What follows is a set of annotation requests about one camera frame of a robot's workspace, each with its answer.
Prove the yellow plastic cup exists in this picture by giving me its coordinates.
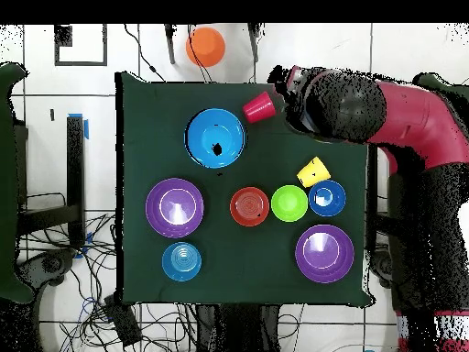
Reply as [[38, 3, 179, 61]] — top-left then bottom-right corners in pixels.
[[295, 156, 332, 189]]

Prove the black metal post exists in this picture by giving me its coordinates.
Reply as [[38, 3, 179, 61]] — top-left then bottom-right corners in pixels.
[[367, 144, 379, 254]]

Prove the dark blue plastic bowl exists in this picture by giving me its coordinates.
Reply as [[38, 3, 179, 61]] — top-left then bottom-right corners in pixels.
[[308, 179, 347, 217]]

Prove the black tripod leg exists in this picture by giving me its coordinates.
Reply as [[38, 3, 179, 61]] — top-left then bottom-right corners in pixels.
[[163, 24, 177, 66], [247, 23, 266, 63]]

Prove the orange round object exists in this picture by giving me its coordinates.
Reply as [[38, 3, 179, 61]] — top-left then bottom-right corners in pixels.
[[185, 26, 227, 69]]

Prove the black power adapter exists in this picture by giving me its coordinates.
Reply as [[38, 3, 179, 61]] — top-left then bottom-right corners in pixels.
[[103, 294, 143, 347]]

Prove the orange-red plastic bowl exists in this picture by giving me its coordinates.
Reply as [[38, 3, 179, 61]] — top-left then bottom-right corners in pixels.
[[229, 186, 271, 227]]

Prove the dark green tablecloth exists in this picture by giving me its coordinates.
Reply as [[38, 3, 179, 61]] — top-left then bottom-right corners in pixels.
[[114, 71, 375, 307]]

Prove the large light blue bowl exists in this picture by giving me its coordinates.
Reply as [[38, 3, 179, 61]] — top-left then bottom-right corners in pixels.
[[183, 107, 247, 170]]

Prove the green plastic bowl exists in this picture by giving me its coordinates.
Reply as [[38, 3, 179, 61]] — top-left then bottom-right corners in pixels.
[[269, 183, 310, 224]]

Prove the black cable with connector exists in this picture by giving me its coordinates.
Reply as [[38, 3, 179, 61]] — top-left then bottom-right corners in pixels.
[[123, 24, 167, 83]]

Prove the blue tape strip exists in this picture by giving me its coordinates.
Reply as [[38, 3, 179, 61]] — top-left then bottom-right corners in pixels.
[[68, 113, 90, 140]]

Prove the small light blue bowl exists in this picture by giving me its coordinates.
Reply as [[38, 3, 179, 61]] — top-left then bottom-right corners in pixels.
[[161, 241, 203, 283]]

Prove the green cloth covered table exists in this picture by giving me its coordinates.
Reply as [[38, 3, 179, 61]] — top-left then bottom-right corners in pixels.
[[0, 60, 36, 304], [411, 71, 469, 100]]

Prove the black grey chair base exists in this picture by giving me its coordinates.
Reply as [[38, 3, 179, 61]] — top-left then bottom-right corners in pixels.
[[16, 247, 79, 294]]

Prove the tangle of floor cables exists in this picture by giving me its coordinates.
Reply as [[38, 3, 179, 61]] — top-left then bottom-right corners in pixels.
[[21, 192, 199, 352]]

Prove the black square floor frame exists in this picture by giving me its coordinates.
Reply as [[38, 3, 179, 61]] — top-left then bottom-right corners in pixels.
[[53, 24, 108, 67]]

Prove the black metal stand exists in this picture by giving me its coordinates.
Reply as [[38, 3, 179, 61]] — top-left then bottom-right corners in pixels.
[[17, 115, 87, 249]]

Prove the red plastic cup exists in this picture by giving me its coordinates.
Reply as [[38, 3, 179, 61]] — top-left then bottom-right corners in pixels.
[[241, 91, 278, 125]]

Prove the purple plastic bowl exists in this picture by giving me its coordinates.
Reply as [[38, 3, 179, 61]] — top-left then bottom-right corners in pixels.
[[145, 177, 205, 239], [294, 224, 355, 284]]

